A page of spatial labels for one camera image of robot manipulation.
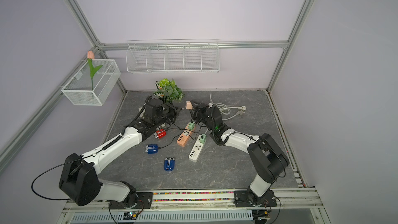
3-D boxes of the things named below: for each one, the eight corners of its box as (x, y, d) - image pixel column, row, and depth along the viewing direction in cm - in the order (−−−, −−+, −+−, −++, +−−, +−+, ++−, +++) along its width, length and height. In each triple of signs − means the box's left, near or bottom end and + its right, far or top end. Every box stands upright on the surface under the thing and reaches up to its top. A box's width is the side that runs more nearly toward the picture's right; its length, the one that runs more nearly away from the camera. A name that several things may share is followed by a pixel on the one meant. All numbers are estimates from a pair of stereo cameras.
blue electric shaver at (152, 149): (146, 154, 90) (144, 151, 88) (148, 147, 93) (146, 144, 90) (157, 154, 90) (155, 151, 88) (159, 147, 93) (157, 144, 90)
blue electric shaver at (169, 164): (164, 170, 85) (162, 168, 82) (165, 159, 89) (164, 157, 86) (173, 170, 85) (172, 168, 82) (175, 159, 89) (174, 157, 86)
